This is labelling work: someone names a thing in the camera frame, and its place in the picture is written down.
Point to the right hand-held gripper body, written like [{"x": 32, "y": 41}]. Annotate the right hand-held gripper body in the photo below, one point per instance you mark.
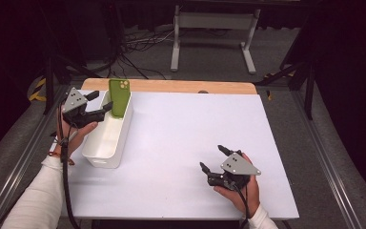
[{"x": 239, "y": 166}]

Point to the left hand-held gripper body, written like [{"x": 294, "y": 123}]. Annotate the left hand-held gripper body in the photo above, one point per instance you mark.
[{"x": 73, "y": 100}]

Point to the green phone case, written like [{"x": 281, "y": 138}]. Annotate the green phone case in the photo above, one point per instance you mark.
[{"x": 119, "y": 98}]

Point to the white plastic storage bin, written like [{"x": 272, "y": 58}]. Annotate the white plastic storage bin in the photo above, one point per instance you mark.
[{"x": 108, "y": 136}]

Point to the person's right hand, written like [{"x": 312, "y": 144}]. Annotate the person's right hand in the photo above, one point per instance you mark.
[{"x": 239, "y": 199}]

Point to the person's left hand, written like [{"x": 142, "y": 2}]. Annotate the person's left hand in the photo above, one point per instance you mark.
[{"x": 76, "y": 136}]

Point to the black metal stand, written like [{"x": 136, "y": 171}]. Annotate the black metal stand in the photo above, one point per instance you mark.
[
  {"x": 309, "y": 89},
  {"x": 49, "y": 82}
]

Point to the yellow black floor tape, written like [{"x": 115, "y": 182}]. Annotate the yellow black floor tape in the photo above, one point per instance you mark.
[{"x": 38, "y": 92}]

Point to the white table board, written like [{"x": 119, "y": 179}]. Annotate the white table board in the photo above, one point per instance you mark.
[{"x": 178, "y": 133}]

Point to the wooden table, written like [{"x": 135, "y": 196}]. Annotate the wooden table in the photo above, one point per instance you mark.
[{"x": 171, "y": 86}]

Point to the aluminium floor rail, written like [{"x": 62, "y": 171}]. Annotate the aluminium floor rail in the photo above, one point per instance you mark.
[
  {"x": 327, "y": 165},
  {"x": 16, "y": 171}
]

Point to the white metal stand frame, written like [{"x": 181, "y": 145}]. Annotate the white metal stand frame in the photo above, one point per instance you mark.
[{"x": 216, "y": 19}]

